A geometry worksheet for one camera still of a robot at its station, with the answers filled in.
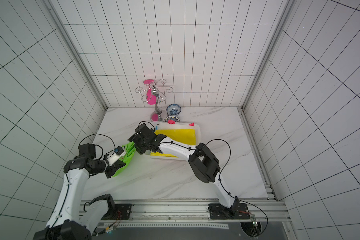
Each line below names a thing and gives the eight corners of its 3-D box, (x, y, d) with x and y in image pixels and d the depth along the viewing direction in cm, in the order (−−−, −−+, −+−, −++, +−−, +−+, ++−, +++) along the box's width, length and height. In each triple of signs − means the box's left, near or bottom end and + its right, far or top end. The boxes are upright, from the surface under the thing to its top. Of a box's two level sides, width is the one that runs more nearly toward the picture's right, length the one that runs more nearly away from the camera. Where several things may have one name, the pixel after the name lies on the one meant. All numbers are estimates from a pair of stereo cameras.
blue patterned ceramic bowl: (166, 115, 116) (166, 112, 113) (167, 107, 122) (167, 103, 119) (181, 115, 116) (181, 112, 113) (181, 107, 122) (181, 103, 119)
